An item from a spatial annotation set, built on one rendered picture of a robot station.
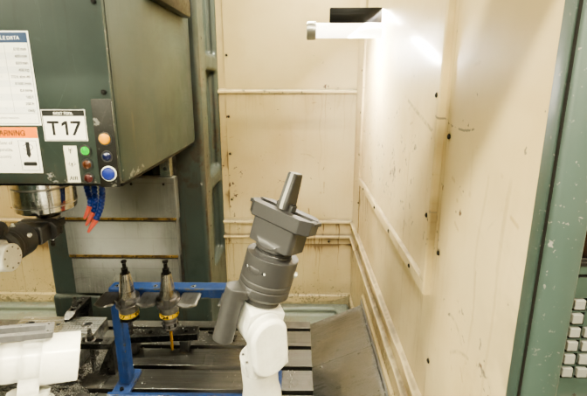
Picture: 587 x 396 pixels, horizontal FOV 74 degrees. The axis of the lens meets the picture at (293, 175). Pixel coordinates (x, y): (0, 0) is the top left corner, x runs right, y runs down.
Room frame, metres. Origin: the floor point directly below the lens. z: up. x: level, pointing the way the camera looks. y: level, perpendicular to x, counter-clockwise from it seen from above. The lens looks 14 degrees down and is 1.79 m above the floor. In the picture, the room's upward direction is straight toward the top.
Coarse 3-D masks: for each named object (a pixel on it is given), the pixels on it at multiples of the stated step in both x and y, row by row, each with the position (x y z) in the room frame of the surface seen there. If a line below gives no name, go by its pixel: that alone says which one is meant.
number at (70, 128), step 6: (60, 120) 0.88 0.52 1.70; (66, 120) 0.88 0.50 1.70; (72, 120) 0.88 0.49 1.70; (78, 120) 0.88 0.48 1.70; (60, 126) 0.88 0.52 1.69; (66, 126) 0.88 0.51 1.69; (72, 126) 0.88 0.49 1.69; (78, 126) 0.88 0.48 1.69; (60, 132) 0.88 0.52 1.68; (66, 132) 0.88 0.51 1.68; (72, 132) 0.88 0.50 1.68; (78, 132) 0.88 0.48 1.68
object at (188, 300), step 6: (186, 294) 0.98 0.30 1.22; (192, 294) 0.98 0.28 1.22; (198, 294) 0.98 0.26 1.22; (180, 300) 0.95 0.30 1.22; (186, 300) 0.95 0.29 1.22; (192, 300) 0.95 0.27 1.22; (198, 300) 0.95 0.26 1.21; (180, 306) 0.92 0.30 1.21; (186, 306) 0.92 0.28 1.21; (192, 306) 0.92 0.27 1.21
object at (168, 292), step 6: (162, 276) 0.94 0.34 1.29; (168, 276) 0.94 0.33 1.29; (162, 282) 0.94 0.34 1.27; (168, 282) 0.94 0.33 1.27; (162, 288) 0.94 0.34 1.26; (168, 288) 0.94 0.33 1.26; (174, 288) 0.95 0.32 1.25; (162, 294) 0.93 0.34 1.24; (168, 294) 0.93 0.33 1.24; (174, 294) 0.94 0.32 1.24; (162, 300) 0.93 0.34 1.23; (168, 300) 0.93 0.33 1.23
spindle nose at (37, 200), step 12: (12, 192) 1.02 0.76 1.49; (24, 192) 1.01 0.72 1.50; (36, 192) 1.01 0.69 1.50; (48, 192) 1.03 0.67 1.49; (60, 192) 1.05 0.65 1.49; (72, 192) 1.08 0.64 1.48; (12, 204) 1.03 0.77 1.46; (24, 204) 1.01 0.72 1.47; (36, 204) 1.01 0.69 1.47; (48, 204) 1.02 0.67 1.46; (60, 204) 1.04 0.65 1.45; (72, 204) 1.08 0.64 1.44
